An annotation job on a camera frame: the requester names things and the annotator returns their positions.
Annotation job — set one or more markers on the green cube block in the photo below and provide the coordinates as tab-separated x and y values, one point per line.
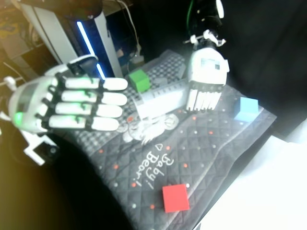
139	81

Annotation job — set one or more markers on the white power strip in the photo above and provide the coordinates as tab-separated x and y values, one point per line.
138	58

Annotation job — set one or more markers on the large clear plastic syringe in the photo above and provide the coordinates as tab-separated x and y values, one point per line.
160	101

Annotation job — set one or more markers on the red cube block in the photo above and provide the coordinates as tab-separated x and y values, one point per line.
175	198

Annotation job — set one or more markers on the blue cube block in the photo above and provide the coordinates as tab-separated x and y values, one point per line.
247	109

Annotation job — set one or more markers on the white tower with blue light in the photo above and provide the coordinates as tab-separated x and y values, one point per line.
105	48

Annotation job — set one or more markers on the grey quilt with bear print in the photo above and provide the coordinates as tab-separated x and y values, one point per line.
192	148

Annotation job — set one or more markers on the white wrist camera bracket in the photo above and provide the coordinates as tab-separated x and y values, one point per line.
33	151

